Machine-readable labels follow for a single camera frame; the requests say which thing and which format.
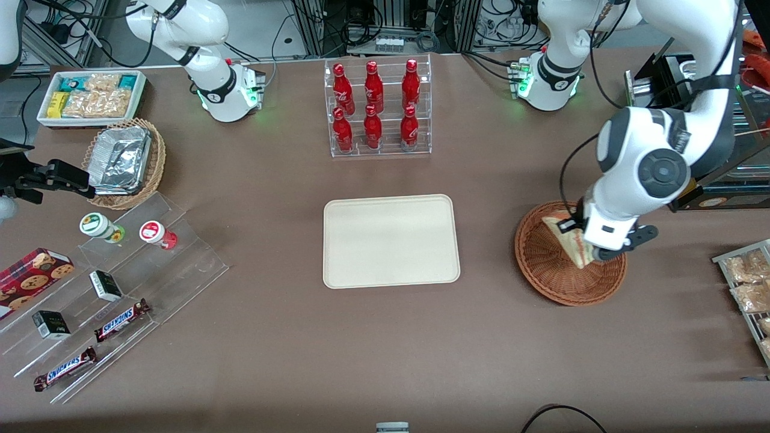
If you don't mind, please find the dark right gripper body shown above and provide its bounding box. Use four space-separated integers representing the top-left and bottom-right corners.
0 140 34 196

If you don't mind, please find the triangular sandwich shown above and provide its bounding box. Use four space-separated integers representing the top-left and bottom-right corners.
541 212 596 269

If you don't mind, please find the round brown wicker basket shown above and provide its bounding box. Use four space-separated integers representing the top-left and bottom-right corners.
515 200 627 306

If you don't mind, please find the light tan wicker basket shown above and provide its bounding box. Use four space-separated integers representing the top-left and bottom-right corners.
82 118 167 210

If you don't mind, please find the tray of packaged pastries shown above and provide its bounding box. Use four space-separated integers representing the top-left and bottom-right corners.
712 239 770 369

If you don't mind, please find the beige plastic tray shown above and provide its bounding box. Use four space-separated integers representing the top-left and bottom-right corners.
323 194 461 289

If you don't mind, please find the aluminium foil container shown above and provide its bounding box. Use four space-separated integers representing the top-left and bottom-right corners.
89 126 152 196

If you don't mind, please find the green lid cup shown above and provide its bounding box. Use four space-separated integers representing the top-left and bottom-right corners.
80 212 126 244

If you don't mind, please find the white rectangular snack bin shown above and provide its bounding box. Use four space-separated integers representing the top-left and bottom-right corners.
37 70 147 129

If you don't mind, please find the clear cracker bag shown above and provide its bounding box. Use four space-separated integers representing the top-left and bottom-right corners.
84 73 121 92
63 90 97 118
90 89 132 118

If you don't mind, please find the red cookie box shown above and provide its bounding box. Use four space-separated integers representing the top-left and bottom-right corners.
0 248 76 319

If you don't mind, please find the red lid cup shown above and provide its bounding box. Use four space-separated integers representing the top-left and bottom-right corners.
140 221 178 250

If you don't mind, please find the small black box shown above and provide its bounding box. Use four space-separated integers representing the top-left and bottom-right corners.
89 271 123 302
32 311 71 340

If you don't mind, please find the clear acrylic stepped display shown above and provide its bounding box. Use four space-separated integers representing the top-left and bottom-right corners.
0 191 229 405

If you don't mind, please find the snickers bar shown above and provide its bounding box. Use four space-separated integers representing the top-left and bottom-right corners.
34 346 97 392
94 299 151 342

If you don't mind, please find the black heated display case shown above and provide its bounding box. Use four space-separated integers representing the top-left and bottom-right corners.
624 9 770 211

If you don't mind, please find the red cola bottle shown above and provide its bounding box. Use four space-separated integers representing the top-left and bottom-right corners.
364 61 384 112
333 63 355 115
363 105 383 151
333 107 354 154
400 106 420 151
402 59 420 110

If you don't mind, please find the clear acrylic bottle rack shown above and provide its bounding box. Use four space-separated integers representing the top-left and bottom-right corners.
325 54 433 158

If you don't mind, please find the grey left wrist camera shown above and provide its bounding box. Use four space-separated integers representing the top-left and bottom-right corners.
593 226 659 262

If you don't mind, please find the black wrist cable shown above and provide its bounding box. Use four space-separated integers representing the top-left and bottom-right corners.
558 134 602 222

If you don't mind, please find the black looped cable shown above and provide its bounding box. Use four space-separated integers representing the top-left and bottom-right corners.
520 404 608 433

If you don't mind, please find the aluminium equipment frame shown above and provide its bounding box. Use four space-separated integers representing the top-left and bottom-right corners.
292 0 482 58

